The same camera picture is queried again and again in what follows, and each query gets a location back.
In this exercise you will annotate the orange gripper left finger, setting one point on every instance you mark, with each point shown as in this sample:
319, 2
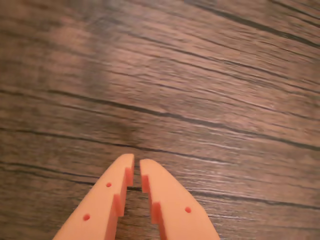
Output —
100, 200

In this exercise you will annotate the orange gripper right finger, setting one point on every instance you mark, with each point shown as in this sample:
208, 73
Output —
172, 200

